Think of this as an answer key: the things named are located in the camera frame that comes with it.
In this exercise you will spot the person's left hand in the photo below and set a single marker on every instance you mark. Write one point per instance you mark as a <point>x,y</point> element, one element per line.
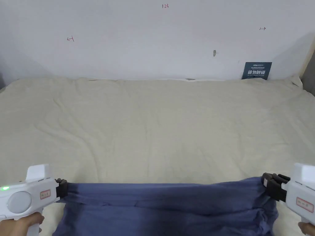
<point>19,225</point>

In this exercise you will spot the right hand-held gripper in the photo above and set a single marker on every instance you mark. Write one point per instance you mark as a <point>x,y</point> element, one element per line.
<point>301,194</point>

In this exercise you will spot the grey padded headboard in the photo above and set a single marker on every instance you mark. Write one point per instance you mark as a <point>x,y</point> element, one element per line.
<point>309,76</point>

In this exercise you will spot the dark blue garment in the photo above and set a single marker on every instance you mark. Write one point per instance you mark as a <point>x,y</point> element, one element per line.
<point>162,211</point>

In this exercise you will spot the person's right hand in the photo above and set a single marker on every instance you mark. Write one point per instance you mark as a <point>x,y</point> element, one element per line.
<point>307,229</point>

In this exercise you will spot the dark blue sign card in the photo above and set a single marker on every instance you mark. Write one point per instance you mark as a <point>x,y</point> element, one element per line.
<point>256,70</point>

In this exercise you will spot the bed with beige sheet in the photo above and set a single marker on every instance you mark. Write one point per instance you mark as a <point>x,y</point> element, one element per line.
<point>157,123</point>

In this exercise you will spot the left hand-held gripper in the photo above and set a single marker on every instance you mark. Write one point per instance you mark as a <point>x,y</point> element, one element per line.
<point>27,194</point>

